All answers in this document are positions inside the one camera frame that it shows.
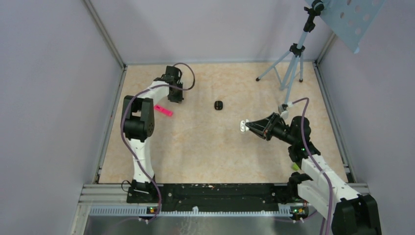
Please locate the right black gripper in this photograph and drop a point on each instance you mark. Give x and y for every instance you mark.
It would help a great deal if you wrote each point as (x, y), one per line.
(271, 121)

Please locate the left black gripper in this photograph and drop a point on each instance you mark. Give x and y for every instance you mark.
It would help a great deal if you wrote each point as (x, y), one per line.
(178, 98)

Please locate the white charging case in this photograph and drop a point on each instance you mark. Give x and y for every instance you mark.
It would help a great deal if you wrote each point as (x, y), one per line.
(243, 126)

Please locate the black round charging case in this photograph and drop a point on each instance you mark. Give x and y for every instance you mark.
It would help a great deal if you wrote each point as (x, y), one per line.
(218, 105)

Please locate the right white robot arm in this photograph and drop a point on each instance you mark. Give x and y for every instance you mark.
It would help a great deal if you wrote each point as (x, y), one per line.
(346, 211)

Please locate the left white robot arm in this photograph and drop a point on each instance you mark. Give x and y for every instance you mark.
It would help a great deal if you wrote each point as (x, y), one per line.
(138, 125)

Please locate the pink marker strip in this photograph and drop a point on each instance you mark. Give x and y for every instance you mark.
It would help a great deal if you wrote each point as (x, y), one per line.
(163, 110)

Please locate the green cube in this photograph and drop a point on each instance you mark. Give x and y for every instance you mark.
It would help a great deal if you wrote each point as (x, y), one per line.
(295, 167)

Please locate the grey tripod stand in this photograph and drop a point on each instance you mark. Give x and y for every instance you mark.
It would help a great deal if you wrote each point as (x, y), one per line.
(295, 66)

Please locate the perforated blue metal plate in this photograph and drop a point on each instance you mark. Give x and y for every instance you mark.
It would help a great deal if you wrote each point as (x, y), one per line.
(348, 19)

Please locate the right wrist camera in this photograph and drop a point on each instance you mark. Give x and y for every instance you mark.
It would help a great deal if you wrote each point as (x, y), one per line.
(283, 110)

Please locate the white comb cable duct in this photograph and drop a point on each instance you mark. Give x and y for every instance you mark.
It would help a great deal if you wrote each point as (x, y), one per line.
(144, 211)

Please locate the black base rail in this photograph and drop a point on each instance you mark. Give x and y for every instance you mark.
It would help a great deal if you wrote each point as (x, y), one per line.
(256, 197)

